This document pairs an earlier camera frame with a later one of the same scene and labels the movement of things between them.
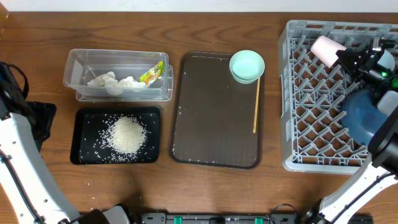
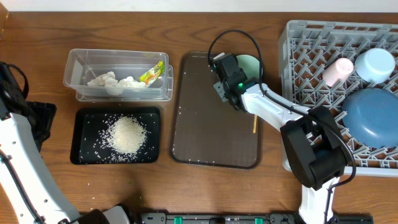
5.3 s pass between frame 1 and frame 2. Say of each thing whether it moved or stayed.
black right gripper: moved
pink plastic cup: moved
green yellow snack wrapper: stayed
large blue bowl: stayed
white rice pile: stayed
